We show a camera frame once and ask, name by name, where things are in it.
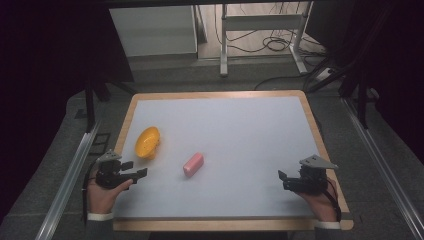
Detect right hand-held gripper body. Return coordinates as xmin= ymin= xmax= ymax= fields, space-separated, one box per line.
xmin=288 ymin=154 xmax=339 ymax=196

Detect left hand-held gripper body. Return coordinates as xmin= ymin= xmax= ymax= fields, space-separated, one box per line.
xmin=95 ymin=149 xmax=138 ymax=190

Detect orange yellow fruit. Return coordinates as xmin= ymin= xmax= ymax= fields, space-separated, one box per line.
xmin=134 ymin=126 xmax=161 ymax=160

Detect pink soap bar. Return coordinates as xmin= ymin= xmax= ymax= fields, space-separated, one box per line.
xmin=182 ymin=152 xmax=205 ymax=178

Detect person's left hand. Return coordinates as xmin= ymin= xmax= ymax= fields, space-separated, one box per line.
xmin=86 ymin=178 xmax=134 ymax=215

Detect person's right hand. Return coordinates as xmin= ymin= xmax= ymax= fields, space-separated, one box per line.
xmin=298 ymin=180 xmax=339 ymax=223

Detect black metal stand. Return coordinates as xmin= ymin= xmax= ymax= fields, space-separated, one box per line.
xmin=83 ymin=79 xmax=98 ymax=134

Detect white power strip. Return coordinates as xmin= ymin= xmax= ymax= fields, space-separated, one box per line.
xmin=314 ymin=67 xmax=335 ymax=83

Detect white cabinet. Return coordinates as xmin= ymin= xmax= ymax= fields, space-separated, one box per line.
xmin=109 ymin=5 xmax=199 ymax=58

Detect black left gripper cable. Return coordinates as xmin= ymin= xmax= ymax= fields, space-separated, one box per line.
xmin=81 ymin=159 xmax=101 ymax=223

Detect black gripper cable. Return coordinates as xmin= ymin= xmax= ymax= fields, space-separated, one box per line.
xmin=324 ymin=177 xmax=343 ymax=223
xmin=81 ymin=159 xmax=101 ymax=223

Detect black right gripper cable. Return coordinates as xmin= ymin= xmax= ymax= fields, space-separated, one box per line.
xmin=324 ymin=177 xmax=343 ymax=223

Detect aluminium rail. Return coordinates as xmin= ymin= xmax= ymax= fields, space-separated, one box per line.
xmin=34 ymin=120 xmax=102 ymax=240
xmin=341 ymin=97 xmax=424 ymax=240

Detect black floor cables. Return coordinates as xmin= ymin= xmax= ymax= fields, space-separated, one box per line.
xmin=213 ymin=2 xmax=331 ymax=92

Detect white metal desk frame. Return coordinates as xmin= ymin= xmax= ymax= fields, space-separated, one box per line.
xmin=219 ymin=2 xmax=314 ymax=78

